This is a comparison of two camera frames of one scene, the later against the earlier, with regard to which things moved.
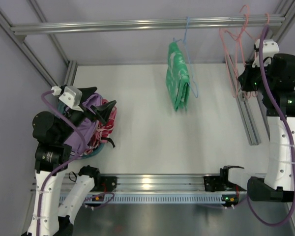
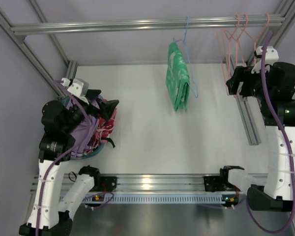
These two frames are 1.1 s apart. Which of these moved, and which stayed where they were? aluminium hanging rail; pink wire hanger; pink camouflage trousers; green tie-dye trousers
Moved: pink wire hanger
Stayed: green tie-dye trousers; pink camouflage trousers; aluminium hanging rail
